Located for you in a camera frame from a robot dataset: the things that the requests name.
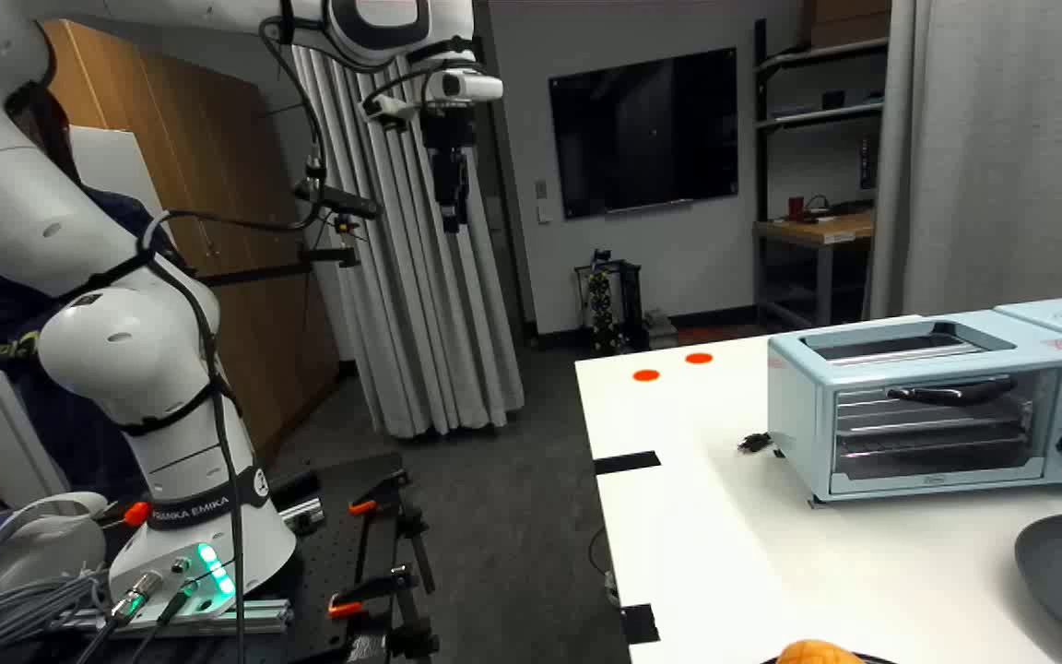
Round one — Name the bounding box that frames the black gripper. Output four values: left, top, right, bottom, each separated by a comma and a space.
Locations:
422, 107, 475, 237

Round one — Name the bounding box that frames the small orange food item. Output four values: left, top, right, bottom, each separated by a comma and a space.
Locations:
775, 633, 871, 664

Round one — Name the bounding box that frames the white pleated curtain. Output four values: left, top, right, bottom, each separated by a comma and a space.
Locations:
284, 40, 529, 441

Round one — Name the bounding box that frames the black grey floor machine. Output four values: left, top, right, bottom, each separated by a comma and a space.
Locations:
576, 248, 653, 358

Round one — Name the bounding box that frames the wooden cabinet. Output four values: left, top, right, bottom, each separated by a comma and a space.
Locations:
39, 15, 342, 457

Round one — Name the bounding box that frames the black clamp orange tip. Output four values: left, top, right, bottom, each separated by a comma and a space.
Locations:
342, 470, 441, 592
324, 562, 442, 664

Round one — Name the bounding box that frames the wooden side table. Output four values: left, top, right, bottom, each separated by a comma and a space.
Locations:
753, 205, 879, 329

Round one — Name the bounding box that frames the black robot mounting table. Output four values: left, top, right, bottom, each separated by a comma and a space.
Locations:
0, 446, 452, 664

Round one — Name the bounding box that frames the black shelf unit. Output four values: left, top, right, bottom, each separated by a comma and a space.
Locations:
749, 15, 893, 329

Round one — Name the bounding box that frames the brown cardboard box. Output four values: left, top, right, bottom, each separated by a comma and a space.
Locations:
802, 0, 893, 51

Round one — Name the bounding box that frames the light blue toaster oven appliance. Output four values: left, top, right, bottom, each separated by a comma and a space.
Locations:
763, 291, 1062, 509

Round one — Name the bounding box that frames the white rounded device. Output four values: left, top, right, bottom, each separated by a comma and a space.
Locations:
0, 492, 110, 592

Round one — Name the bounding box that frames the grey fabric curtain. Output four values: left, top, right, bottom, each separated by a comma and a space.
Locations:
866, 0, 1062, 321

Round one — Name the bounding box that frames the black camera on stand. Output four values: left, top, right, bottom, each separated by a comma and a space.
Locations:
203, 168, 383, 291

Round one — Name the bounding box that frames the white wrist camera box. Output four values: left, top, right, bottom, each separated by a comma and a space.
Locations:
362, 65, 509, 126

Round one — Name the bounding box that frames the black wall screen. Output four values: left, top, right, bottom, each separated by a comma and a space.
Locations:
545, 44, 747, 225

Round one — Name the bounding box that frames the black table edge bracket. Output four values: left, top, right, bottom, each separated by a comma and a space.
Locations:
620, 601, 664, 645
589, 449, 664, 476

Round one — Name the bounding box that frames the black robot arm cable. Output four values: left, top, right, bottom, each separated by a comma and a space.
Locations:
137, 11, 486, 645

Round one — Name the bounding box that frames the orange handled tool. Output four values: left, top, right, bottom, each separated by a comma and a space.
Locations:
100, 493, 157, 533

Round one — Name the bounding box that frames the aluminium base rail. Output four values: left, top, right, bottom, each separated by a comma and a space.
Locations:
57, 592, 297, 639

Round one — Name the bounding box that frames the grey cable bundle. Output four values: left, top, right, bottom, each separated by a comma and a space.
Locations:
0, 568, 110, 660

